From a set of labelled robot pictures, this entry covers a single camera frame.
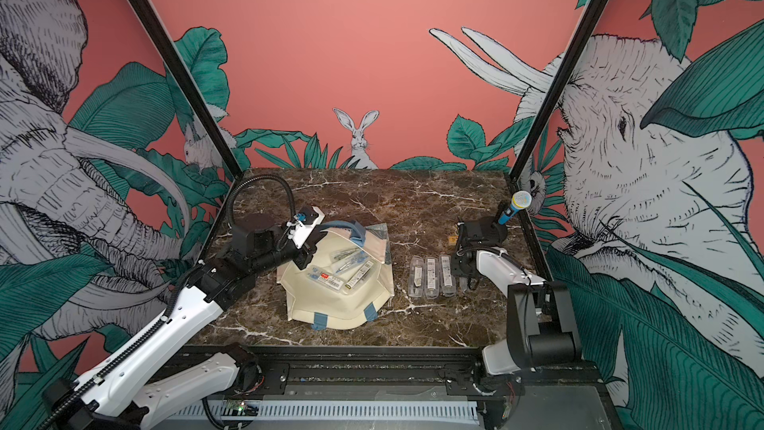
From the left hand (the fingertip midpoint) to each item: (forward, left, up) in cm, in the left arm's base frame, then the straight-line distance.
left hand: (325, 228), depth 72 cm
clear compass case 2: (-4, -34, -26) cm, 43 cm away
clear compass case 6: (+5, 0, -23) cm, 24 cm away
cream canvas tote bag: (-12, +4, -19) cm, 23 cm away
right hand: (+2, -39, -24) cm, 46 cm away
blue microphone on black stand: (+10, -54, -4) cm, 55 cm away
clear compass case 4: (-3, -5, -24) cm, 25 cm away
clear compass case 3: (-2, +4, -24) cm, 24 cm away
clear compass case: (-3, -29, -25) cm, 38 cm away
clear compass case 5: (+2, -4, -23) cm, 24 cm away
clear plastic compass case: (-2, -25, -25) cm, 35 cm away
